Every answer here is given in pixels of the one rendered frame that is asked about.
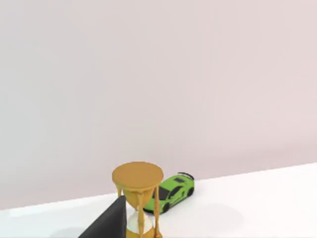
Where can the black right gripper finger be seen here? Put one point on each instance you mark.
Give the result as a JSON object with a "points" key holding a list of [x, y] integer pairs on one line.
{"points": [[111, 220]]}

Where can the golden hourglass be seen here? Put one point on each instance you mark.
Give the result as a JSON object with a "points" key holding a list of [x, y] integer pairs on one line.
{"points": [[137, 177]]}

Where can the green toy sports car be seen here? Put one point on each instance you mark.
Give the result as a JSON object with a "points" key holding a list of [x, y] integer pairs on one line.
{"points": [[177, 189]]}

